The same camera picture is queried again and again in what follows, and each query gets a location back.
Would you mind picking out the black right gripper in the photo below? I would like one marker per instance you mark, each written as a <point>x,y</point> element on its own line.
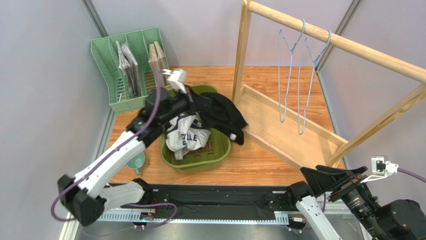
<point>343,182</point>

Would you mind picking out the teal green cup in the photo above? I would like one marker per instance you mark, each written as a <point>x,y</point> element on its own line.
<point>136,163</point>

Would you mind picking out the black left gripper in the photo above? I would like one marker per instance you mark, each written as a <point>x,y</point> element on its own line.
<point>193,100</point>

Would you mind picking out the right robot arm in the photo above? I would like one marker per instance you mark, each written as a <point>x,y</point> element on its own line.
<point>401,219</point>

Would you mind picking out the mint green file organizer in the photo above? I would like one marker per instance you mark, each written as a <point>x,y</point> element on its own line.
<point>104,52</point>

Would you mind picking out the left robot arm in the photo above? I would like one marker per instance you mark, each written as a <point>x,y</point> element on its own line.
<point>86,195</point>

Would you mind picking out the olive green plastic basket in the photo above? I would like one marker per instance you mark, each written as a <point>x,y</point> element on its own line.
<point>207,158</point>

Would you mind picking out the white tank top navy trim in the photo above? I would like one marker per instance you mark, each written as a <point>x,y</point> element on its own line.
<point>186,134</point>

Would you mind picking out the black garment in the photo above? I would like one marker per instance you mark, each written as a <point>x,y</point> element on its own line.
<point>218,112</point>

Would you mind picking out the folded newspapers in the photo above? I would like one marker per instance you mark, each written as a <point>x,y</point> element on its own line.
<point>130,68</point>

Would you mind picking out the wooden clothes rack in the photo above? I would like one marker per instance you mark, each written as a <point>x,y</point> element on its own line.
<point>320,146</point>

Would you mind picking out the brown wooden boards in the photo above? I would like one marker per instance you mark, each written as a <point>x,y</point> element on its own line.
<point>158,61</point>

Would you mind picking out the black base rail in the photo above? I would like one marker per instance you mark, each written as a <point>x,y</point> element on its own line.
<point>213,204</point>

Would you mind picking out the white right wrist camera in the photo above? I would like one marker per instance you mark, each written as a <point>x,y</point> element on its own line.
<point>381,168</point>

